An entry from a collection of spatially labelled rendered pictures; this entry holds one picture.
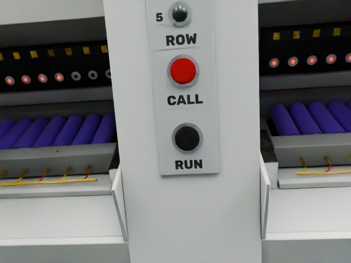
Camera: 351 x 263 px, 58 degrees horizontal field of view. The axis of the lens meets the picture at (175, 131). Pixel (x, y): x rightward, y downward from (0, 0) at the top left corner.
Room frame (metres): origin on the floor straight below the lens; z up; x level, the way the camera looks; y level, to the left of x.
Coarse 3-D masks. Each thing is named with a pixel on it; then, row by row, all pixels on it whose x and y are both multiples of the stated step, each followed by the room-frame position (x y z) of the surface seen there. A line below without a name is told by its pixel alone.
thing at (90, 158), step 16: (96, 144) 0.29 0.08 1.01; (112, 144) 0.29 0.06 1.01; (0, 160) 0.28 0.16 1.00; (16, 160) 0.28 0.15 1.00; (32, 160) 0.28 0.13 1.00; (48, 160) 0.28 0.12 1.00; (64, 160) 0.28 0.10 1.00; (80, 160) 0.28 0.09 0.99; (96, 160) 0.28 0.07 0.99; (0, 176) 0.28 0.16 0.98; (16, 176) 0.29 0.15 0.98; (64, 176) 0.27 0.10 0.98
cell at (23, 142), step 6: (36, 120) 0.36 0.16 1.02; (42, 120) 0.36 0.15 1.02; (30, 126) 0.35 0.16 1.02; (36, 126) 0.35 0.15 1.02; (42, 126) 0.35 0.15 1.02; (30, 132) 0.33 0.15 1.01; (36, 132) 0.34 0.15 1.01; (24, 138) 0.32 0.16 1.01; (30, 138) 0.33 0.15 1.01; (36, 138) 0.33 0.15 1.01; (18, 144) 0.31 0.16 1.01; (24, 144) 0.31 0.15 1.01; (30, 144) 0.32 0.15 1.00
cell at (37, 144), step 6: (54, 120) 0.35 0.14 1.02; (60, 120) 0.36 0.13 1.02; (48, 126) 0.34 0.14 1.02; (54, 126) 0.34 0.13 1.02; (60, 126) 0.35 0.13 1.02; (42, 132) 0.33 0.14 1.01; (48, 132) 0.33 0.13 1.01; (54, 132) 0.33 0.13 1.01; (42, 138) 0.32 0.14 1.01; (48, 138) 0.32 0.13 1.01; (54, 138) 0.33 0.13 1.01; (36, 144) 0.31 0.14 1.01; (42, 144) 0.31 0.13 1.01; (48, 144) 0.32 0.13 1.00
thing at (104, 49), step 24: (0, 48) 0.38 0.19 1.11; (24, 48) 0.37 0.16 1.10; (48, 48) 0.37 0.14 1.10; (72, 48) 0.37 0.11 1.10; (96, 48) 0.36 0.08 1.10; (0, 72) 0.38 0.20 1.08; (24, 72) 0.38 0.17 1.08; (48, 72) 0.38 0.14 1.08; (72, 72) 0.38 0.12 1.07; (96, 72) 0.38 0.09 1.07
